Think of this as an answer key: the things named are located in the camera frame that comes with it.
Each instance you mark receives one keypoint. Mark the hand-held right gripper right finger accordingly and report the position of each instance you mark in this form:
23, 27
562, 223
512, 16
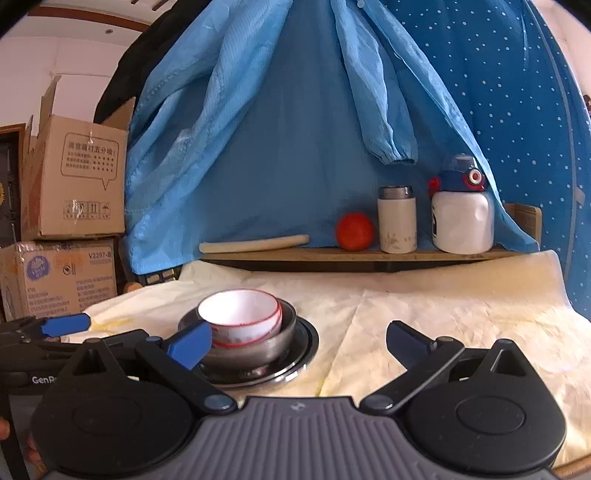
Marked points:
406, 345

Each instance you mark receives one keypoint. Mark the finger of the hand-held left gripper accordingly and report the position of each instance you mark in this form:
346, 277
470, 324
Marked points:
115, 337
64, 324

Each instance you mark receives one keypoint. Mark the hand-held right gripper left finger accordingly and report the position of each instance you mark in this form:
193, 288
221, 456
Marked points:
189, 345

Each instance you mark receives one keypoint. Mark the white bowl red rim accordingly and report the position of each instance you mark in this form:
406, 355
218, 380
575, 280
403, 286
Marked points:
265, 341
240, 309

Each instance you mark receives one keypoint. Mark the stainless steel bowl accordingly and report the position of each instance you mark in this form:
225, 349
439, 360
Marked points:
279, 344

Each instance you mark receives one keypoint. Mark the stainless steel plate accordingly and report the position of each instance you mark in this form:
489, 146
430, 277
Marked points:
286, 381
304, 342
298, 373

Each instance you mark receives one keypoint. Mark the person's left hand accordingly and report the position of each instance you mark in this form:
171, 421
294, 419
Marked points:
32, 452

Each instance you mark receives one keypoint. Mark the cardboard box blue round logo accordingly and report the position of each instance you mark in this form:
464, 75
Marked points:
55, 286

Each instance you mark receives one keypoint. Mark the round wooden knob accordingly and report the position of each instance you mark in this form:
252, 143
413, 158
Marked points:
133, 286

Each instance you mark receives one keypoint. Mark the cream table cloth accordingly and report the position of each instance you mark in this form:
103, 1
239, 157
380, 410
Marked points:
438, 300

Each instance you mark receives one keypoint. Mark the black plastic crate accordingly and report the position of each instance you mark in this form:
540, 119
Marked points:
159, 277

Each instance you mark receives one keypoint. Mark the wooden rolling pin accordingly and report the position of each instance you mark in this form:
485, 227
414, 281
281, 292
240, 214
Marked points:
254, 243

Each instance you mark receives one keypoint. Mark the wooden shelf board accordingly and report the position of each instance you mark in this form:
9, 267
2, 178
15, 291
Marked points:
323, 255

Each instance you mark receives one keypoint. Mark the white thermos cup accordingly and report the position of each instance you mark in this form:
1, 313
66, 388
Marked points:
397, 221

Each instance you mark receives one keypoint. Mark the red tomato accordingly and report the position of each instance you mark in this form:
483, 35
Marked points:
354, 231

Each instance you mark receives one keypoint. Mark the white water bottle blue lid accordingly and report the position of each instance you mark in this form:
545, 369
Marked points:
461, 221

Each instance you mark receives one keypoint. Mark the brown cardboard box red print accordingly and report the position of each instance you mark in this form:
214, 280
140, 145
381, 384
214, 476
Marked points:
78, 184

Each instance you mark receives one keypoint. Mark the dark wooden door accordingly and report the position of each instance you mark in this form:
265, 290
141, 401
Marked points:
11, 184

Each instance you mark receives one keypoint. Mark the light blue jacket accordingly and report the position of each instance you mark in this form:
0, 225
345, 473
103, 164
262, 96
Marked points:
286, 138

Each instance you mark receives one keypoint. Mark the dark hanging coat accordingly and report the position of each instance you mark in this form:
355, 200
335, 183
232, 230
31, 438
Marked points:
138, 69

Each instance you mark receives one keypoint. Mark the blue polka dot cloth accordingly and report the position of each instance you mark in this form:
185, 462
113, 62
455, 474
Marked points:
508, 92

